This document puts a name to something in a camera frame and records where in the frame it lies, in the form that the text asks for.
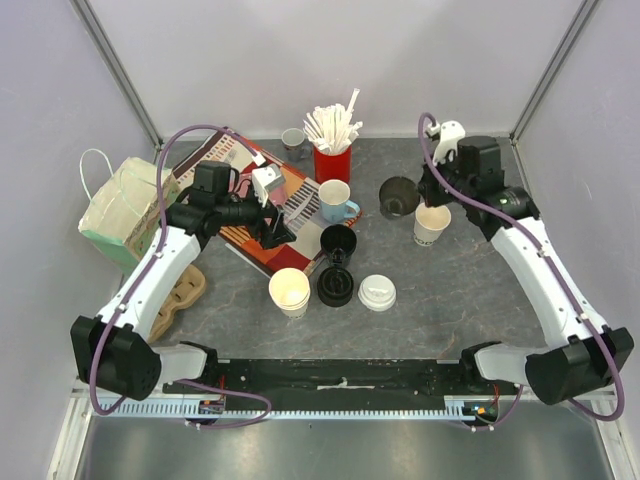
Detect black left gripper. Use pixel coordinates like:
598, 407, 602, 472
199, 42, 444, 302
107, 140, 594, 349
216, 185, 296, 250

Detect white paper coffee cup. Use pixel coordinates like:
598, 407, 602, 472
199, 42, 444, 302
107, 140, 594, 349
413, 203, 451, 246

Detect black plastic cup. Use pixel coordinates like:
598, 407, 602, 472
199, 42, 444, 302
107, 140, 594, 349
379, 176, 421, 219

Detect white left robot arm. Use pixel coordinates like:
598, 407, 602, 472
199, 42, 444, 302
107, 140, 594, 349
70, 161, 296, 401

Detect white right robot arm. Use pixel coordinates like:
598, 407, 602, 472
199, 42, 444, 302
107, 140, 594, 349
418, 136, 634, 405

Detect colourful patchwork placemat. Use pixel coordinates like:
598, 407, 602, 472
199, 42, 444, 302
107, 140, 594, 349
171, 126, 364, 278

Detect stack of white paper cups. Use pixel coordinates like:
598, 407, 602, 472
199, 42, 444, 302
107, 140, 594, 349
269, 268, 311, 319

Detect stack of black cups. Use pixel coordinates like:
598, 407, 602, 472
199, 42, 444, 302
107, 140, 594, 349
320, 224, 357, 268

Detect light blue ceramic mug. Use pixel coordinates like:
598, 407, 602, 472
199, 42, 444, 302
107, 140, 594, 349
318, 179, 361, 224

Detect red straw holder cup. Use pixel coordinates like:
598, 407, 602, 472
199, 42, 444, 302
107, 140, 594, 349
313, 146, 352, 184

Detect grey ceramic mug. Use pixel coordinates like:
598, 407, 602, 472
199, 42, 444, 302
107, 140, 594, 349
281, 128, 312, 163

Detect cardboard cup carrier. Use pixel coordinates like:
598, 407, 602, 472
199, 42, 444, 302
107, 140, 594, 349
147, 265, 207, 344

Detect stack of white lids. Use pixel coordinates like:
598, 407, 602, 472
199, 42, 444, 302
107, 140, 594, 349
358, 274, 397, 312

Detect bundle of white straws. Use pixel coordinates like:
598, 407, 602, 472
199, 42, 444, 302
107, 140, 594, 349
303, 88, 363, 156

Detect green patterned paper bag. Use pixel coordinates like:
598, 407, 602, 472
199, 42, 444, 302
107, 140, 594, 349
78, 157, 180, 276

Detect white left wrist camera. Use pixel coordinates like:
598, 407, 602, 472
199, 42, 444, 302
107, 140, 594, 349
251, 165, 285, 207

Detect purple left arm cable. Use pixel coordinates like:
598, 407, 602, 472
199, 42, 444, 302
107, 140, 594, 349
89, 125, 274, 430

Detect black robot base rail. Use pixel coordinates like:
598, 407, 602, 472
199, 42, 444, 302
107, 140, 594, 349
196, 359, 518, 397

